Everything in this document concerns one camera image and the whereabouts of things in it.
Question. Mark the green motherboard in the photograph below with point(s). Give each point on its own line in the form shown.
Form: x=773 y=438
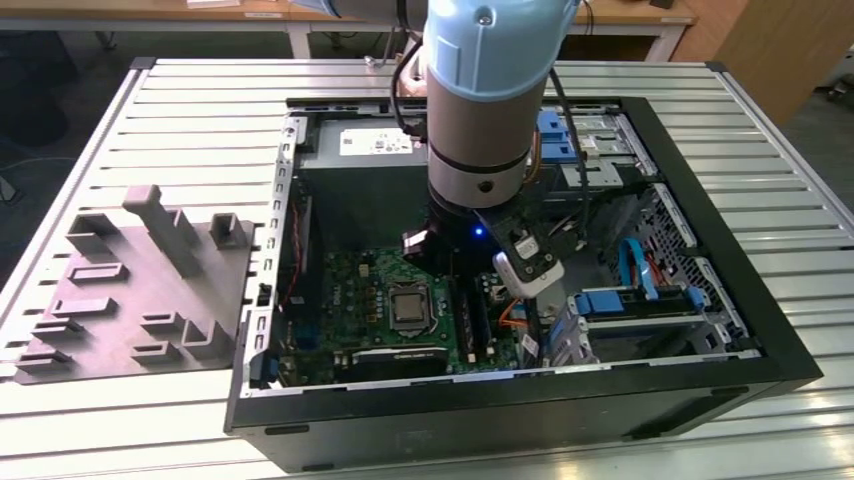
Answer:
x=347 y=280

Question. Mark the small black box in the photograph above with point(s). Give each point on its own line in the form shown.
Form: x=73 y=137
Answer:
x=661 y=4

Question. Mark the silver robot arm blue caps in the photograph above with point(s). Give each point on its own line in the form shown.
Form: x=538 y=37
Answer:
x=480 y=100

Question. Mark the black graphics card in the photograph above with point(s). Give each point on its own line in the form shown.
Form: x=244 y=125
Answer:
x=400 y=357

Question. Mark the black PC case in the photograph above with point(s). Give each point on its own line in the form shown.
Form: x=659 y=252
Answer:
x=467 y=430

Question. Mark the grey parts rack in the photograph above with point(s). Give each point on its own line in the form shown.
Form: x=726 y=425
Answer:
x=133 y=300

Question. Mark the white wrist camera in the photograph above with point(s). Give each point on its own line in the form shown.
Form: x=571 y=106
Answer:
x=534 y=282

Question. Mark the black camera bracket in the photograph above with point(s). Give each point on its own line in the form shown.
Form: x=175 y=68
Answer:
x=507 y=225

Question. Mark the metal disk bay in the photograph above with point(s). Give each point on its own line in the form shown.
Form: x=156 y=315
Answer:
x=667 y=322

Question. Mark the blue video port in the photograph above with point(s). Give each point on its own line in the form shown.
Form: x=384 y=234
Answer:
x=272 y=370

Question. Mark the blue drive latch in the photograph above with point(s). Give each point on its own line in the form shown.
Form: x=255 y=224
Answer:
x=556 y=130

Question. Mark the CPU socket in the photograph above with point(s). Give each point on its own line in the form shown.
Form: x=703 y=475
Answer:
x=410 y=330

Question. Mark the blue disk carrier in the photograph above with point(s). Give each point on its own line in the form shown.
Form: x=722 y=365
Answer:
x=603 y=302

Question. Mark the wooden desk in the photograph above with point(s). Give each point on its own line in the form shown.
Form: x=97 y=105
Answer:
x=133 y=12

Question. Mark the grey power supply unit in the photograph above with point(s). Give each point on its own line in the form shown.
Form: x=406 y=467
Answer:
x=360 y=200

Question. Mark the silver CPU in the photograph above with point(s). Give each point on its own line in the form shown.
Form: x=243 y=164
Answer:
x=410 y=307

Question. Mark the metal drive cage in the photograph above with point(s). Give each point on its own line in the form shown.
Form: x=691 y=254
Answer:
x=600 y=175

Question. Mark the wooden cabinet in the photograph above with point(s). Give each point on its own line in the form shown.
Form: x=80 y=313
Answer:
x=767 y=50

